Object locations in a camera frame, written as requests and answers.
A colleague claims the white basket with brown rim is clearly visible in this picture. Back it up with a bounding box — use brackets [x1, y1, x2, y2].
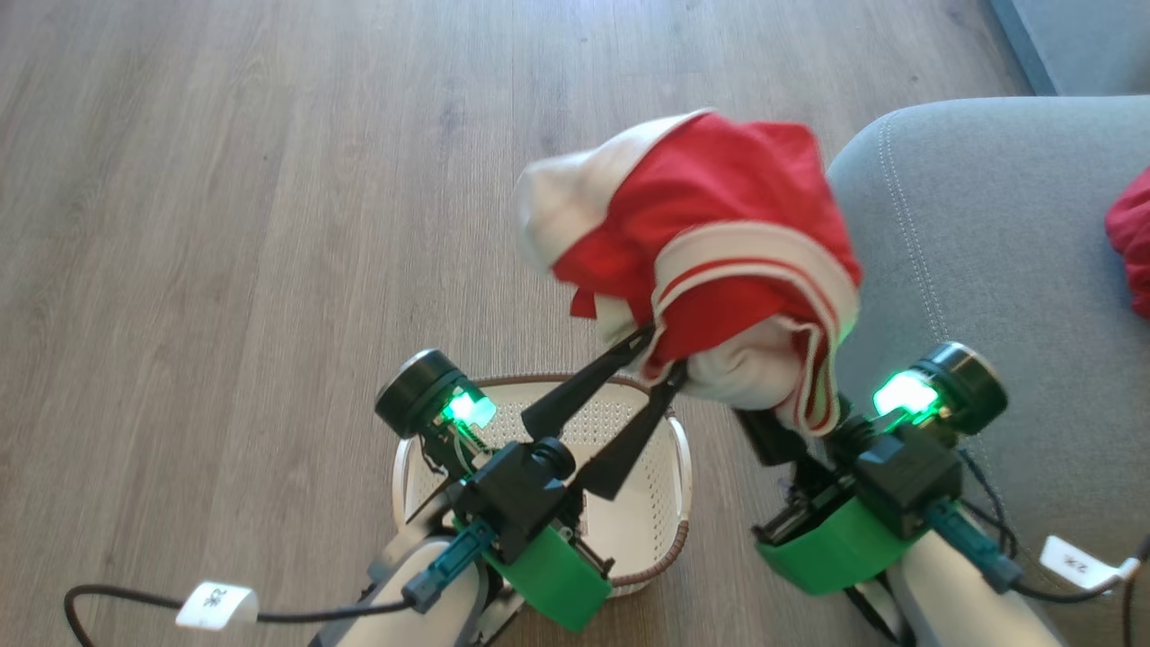
[391, 372, 694, 599]

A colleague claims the white right cable label tag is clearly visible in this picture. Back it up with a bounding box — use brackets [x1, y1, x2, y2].
[1039, 534, 1143, 591]

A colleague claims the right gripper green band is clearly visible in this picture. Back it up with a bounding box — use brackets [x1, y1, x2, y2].
[731, 341, 1010, 597]

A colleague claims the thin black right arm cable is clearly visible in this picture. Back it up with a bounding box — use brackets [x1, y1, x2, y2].
[955, 447, 1022, 560]

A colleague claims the white left cable label tag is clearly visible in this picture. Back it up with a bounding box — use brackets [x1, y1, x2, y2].
[174, 581, 260, 631]

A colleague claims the left camera cable teal plug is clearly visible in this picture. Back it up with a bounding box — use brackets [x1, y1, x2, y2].
[64, 519, 497, 647]

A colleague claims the grey-blue sofa section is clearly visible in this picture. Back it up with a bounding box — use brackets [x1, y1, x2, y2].
[986, 0, 1150, 98]

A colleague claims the white cable label tag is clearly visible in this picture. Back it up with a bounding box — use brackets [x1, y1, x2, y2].
[1039, 534, 1143, 591]
[174, 581, 260, 631]

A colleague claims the plain red garment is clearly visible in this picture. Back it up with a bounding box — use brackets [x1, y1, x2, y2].
[1103, 165, 1150, 322]

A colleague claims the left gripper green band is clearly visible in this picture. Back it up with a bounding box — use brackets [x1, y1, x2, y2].
[375, 323, 690, 633]

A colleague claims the grey fabric sofa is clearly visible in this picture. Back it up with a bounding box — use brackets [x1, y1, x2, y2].
[824, 95, 1150, 647]

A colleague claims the right camera cable teal plug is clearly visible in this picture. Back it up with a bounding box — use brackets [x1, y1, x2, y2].
[924, 501, 1126, 605]

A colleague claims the camera cable teal plug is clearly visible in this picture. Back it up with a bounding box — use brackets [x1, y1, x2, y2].
[924, 501, 1126, 605]
[64, 519, 497, 647]

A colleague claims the red and white garment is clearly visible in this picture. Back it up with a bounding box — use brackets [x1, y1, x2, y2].
[514, 107, 864, 439]

